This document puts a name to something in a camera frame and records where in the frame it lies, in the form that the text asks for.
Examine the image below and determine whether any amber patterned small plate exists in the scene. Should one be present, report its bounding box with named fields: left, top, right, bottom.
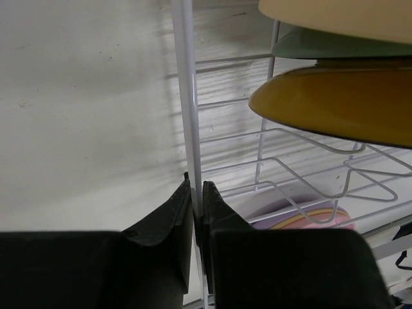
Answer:
left=248, top=67, right=411, bottom=149

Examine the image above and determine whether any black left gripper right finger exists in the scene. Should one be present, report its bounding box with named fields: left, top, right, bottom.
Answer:
left=201, top=182, right=393, bottom=308

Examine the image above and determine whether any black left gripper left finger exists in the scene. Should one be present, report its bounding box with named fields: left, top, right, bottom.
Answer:
left=1, top=179, right=192, bottom=308

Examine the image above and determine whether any clear wire dish rack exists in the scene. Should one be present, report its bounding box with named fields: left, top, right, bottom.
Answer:
left=160, top=0, right=412, bottom=309

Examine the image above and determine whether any purple plate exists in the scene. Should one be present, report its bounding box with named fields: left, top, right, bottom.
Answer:
left=247, top=194, right=335, bottom=229

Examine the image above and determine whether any dark green plate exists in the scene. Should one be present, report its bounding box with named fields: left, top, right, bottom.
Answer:
left=272, top=27, right=411, bottom=60

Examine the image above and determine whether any beige plate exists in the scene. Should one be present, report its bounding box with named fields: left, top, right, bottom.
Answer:
left=258, top=0, right=411, bottom=44

